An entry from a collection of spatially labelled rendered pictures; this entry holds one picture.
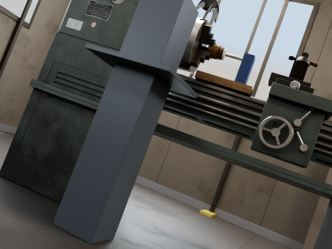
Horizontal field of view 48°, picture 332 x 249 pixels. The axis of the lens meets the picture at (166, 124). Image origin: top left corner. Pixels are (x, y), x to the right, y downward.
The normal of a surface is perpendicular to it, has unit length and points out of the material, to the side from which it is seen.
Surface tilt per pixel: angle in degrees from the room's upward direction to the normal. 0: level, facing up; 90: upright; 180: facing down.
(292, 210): 90
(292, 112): 90
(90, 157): 90
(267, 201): 90
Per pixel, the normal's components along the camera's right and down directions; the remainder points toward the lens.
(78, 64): -0.23, -0.15
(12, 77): 0.88, 0.30
